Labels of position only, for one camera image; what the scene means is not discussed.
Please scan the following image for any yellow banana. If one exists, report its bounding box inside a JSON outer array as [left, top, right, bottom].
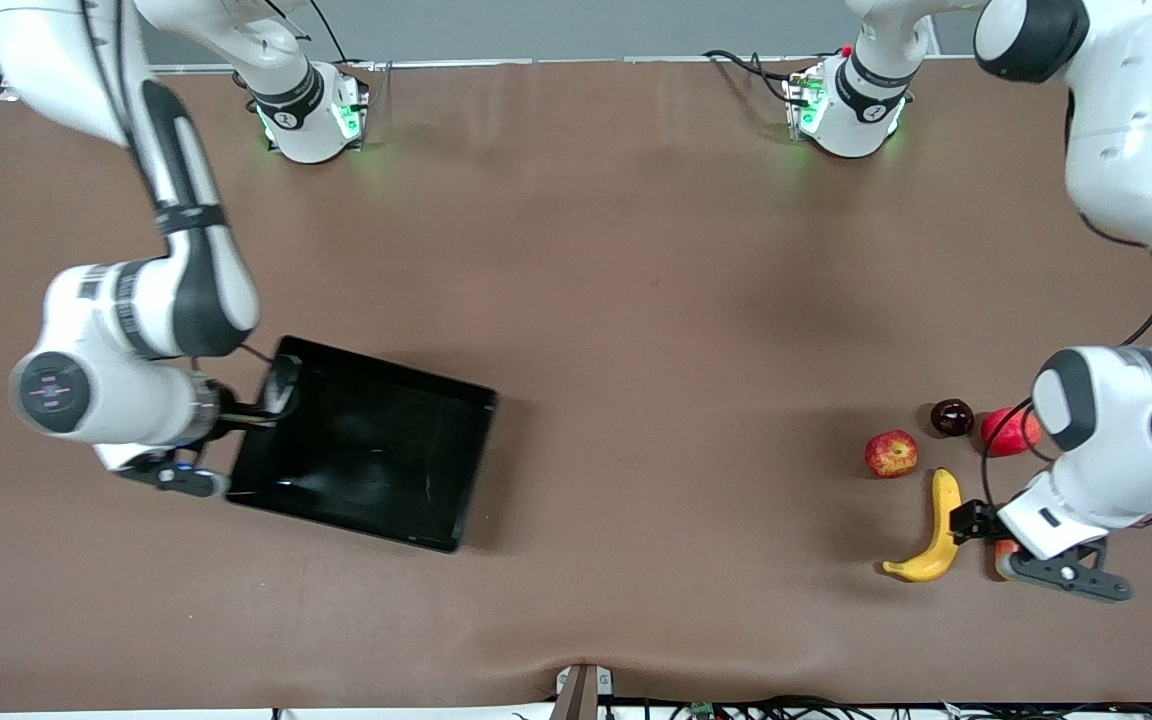
[[882, 467, 964, 584]]

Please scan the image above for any red yellow apple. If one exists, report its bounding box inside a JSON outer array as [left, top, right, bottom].
[[865, 430, 920, 479]]

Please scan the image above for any black rectangular plastic box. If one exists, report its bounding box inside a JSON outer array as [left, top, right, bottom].
[[224, 335, 499, 554]]

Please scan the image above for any dark purple plum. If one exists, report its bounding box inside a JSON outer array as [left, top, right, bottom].
[[930, 398, 976, 438]]

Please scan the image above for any brown table cover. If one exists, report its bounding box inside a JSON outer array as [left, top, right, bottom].
[[0, 58, 1152, 713]]

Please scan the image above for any black right arm base cable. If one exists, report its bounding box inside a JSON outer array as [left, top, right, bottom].
[[311, 0, 352, 63]]

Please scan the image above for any black arm base cable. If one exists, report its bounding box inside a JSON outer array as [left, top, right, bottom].
[[311, 0, 352, 63], [704, 50, 799, 103]]

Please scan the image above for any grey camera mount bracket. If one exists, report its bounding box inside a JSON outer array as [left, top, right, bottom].
[[554, 663, 615, 720]]

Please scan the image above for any black left arm base cable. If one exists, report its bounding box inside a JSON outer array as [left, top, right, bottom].
[[704, 50, 799, 103]]

